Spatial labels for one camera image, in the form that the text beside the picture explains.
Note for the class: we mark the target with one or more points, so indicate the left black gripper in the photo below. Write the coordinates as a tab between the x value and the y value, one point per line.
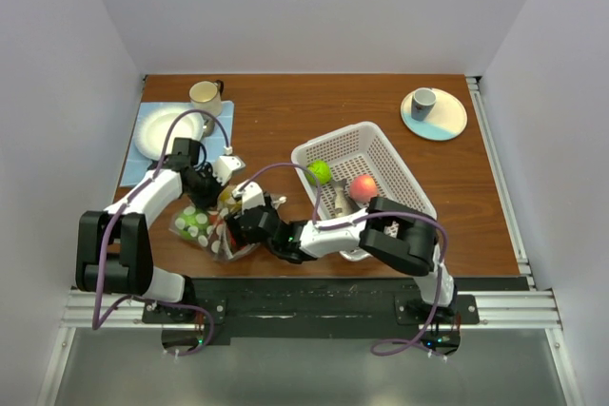
211	200

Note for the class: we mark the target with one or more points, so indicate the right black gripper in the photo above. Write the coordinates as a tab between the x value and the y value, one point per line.
233	222

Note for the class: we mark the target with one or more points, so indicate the polka dot zip bag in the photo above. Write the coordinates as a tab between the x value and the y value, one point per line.
216	241

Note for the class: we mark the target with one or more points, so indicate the green fake fruit ball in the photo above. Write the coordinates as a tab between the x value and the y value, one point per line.
319	172

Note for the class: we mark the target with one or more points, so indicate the grey fake fish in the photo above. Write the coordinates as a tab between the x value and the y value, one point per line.
343	204

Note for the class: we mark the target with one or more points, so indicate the red fake apple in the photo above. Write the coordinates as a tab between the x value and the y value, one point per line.
363	188

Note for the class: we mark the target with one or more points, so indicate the white plastic basket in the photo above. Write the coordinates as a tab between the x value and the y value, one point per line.
363	149

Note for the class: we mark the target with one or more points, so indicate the yellow fake lemon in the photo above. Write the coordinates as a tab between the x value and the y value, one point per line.
226	198

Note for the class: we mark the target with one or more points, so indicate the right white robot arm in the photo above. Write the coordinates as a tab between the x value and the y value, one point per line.
408	241

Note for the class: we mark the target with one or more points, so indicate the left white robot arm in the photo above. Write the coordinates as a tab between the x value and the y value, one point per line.
113	246

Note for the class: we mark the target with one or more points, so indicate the green fake lime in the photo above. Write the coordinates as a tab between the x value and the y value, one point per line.
191	224

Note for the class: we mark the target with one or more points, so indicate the metal spoon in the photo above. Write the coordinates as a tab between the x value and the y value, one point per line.
209	128

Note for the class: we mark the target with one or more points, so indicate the blue grid placemat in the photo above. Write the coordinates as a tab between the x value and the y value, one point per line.
136	165

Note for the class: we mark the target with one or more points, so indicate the white paper bowl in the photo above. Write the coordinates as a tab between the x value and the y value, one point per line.
151	131

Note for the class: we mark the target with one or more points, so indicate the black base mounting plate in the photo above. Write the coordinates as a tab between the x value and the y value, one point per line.
371	308

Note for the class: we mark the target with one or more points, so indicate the beige mug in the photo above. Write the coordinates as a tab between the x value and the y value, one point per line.
207	96

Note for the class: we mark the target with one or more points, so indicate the small grey cup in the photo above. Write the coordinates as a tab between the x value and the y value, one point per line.
422	102

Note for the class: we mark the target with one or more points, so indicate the round beige blue plate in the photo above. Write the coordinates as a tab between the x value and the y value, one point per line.
444	121

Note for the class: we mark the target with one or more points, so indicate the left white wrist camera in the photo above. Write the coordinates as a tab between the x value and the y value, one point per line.
225	166

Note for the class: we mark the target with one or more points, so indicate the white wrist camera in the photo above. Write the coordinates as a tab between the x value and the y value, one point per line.
250	195
225	166

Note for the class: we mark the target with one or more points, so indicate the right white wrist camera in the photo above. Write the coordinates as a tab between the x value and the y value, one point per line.
250	195

